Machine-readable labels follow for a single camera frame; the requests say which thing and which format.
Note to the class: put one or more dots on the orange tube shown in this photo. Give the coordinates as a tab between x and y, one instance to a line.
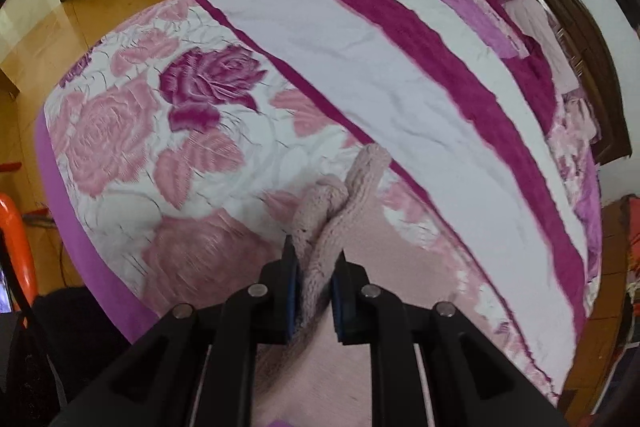
17	237

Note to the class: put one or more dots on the wooden dresser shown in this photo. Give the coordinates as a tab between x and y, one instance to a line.
600	307

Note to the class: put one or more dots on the pink knit sweater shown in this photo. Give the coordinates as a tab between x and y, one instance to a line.
325	217

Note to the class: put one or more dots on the pink pillow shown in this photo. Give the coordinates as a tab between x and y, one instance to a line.
542	37

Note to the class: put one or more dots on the dark wooden headboard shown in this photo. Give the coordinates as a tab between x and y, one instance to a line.
575	7

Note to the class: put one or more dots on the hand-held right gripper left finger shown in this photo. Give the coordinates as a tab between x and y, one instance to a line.
292	287

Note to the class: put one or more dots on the floral striped blanket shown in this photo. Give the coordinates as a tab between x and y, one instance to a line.
350	57

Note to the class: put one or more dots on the black cloth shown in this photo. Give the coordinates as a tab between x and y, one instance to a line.
65	347

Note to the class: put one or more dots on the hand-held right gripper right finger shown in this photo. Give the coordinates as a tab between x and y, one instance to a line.
340	302

